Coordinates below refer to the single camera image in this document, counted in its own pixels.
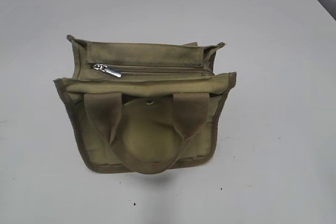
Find olive yellow canvas bag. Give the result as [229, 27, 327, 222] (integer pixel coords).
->
[55, 35, 236, 174]

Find silver metal zipper pull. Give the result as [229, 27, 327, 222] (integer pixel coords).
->
[92, 63, 122, 78]

